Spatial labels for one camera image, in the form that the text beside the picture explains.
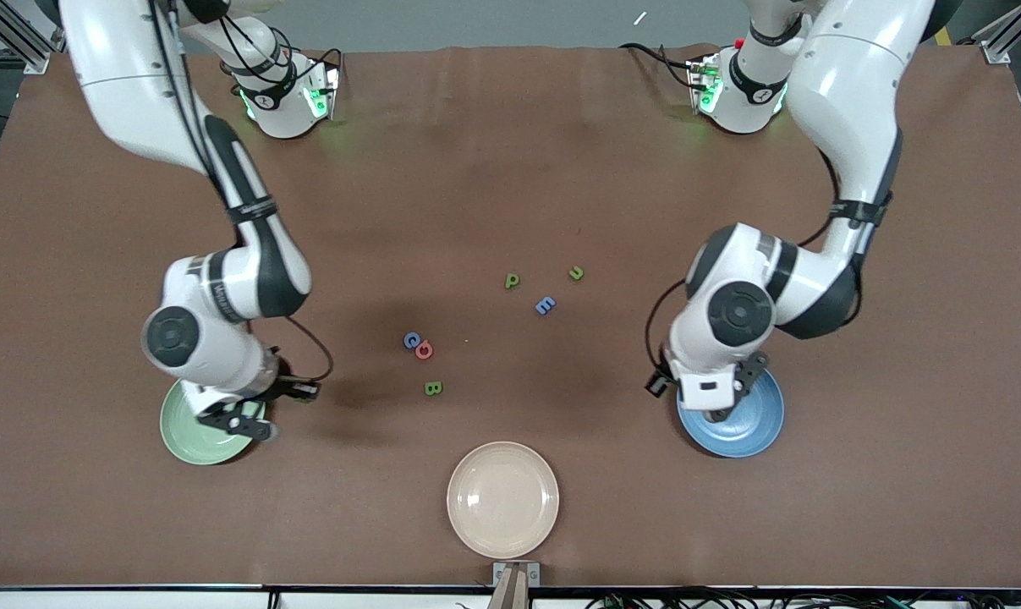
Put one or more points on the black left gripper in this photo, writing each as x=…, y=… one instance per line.
x=718, y=415

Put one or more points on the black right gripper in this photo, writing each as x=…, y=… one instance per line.
x=282, y=385

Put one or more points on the blue letter C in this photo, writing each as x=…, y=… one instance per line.
x=408, y=341

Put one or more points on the green letter B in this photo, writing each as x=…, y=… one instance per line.
x=433, y=388

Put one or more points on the red letter O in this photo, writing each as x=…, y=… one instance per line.
x=426, y=355

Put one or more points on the blue letter m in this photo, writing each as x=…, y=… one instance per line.
x=545, y=306

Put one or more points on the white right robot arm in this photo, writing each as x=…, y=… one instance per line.
x=112, y=85

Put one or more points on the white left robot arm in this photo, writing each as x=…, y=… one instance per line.
x=848, y=85

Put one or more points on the blue round plate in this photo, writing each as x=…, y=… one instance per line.
x=751, y=427

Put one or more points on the green round plate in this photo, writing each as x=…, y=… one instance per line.
x=189, y=440

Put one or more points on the beige round plate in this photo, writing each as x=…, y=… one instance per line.
x=502, y=499

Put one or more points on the brown table mat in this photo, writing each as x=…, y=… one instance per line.
x=476, y=169

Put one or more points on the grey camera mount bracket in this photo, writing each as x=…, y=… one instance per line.
x=500, y=573

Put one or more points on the aluminium frame profile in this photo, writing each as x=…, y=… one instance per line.
x=1002, y=35
x=41, y=57

